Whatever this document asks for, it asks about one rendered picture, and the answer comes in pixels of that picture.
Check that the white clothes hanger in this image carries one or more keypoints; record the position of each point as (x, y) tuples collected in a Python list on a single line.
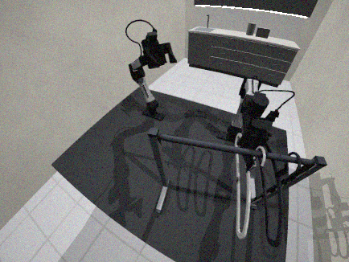
[(252, 166)]

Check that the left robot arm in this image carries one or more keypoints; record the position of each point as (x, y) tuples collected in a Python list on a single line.
[(251, 107)]

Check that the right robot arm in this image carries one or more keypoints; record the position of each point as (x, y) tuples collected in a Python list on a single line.
[(152, 104)]

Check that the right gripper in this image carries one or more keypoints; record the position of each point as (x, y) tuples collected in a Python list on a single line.
[(155, 55)]

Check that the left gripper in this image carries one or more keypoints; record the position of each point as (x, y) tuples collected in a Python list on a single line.
[(256, 138)]

